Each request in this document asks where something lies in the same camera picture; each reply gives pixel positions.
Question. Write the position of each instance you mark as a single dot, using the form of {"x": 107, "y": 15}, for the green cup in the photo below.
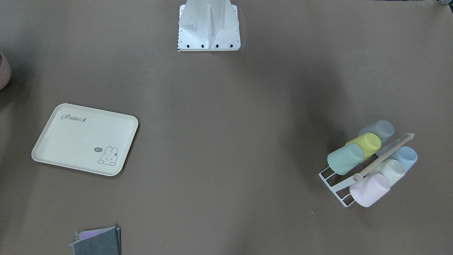
{"x": 344, "y": 159}

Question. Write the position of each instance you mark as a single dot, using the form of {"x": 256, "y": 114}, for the cream rabbit tray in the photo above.
{"x": 86, "y": 139}

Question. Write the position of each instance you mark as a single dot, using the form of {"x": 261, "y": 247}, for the yellow cup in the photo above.
{"x": 369, "y": 142}

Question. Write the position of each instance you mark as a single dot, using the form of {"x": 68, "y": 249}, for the pink cup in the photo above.
{"x": 370, "y": 189}

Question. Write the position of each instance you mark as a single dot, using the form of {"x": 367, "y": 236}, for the grey cup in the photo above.
{"x": 382, "y": 128}

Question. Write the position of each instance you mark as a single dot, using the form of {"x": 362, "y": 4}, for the white cup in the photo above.
{"x": 391, "y": 169}

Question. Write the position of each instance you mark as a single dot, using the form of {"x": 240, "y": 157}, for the blue cup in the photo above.
{"x": 406, "y": 156}

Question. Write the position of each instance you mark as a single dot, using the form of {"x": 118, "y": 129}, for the grey folded cloth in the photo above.
{"x": 102, "y": 241}

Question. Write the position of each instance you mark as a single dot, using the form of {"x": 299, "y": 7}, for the pink ribbed bowl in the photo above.
{"x": 5, "y": 71}

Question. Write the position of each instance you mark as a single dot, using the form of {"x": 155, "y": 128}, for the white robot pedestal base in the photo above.
{"x": 208, "y": 25}

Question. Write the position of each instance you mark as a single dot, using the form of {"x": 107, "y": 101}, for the white wire cup rack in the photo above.
{"x": 341, "y": 189}

